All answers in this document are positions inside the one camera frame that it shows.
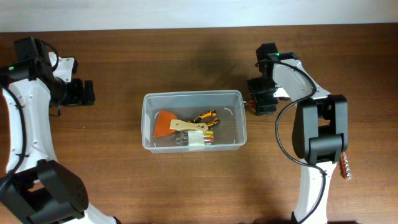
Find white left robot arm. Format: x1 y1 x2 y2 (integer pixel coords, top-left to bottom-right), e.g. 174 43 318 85
1 52 119 223

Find clear plastic storage box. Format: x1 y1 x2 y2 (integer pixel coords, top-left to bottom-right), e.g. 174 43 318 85
141 90 247 154

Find orange scraper wooden handle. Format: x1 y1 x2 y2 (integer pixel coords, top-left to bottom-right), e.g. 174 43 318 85
154 110 208 138

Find metal socket bit rail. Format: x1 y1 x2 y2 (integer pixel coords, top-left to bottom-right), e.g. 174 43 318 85
340 152 353 180

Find orange black long-nose pliers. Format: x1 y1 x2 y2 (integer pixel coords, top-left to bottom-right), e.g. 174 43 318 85
190 110 220 129

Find red handled small cutters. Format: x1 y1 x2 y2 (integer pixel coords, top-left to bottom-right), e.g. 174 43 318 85
243 100 255 108

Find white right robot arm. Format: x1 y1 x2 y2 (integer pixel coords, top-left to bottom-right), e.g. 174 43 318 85
248 54 348 223

